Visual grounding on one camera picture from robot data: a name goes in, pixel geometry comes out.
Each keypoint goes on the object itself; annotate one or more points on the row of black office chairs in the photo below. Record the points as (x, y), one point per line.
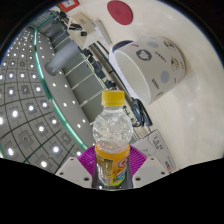
(96, 66)

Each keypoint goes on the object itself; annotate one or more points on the black bag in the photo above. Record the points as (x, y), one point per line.
(140, 111)

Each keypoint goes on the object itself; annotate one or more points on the white patterned mug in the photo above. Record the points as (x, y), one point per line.
(156, 63)

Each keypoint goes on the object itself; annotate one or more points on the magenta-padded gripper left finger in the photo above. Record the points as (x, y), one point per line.
(74, 170)

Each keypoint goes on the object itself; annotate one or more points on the round ceiling lights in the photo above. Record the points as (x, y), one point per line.
(15, 113)

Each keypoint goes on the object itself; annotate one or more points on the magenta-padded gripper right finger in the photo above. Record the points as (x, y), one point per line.
(150, 170)

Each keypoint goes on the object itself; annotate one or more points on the flat round red coaster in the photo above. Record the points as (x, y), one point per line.
(120, 12)

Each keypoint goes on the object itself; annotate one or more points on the yellow-capped clear drink bottle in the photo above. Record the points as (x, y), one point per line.
(111, 133)

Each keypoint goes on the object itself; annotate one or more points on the black marker pen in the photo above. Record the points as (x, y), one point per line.
(83, 33)

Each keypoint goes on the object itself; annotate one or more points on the white remote control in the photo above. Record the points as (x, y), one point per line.
(102, 31)

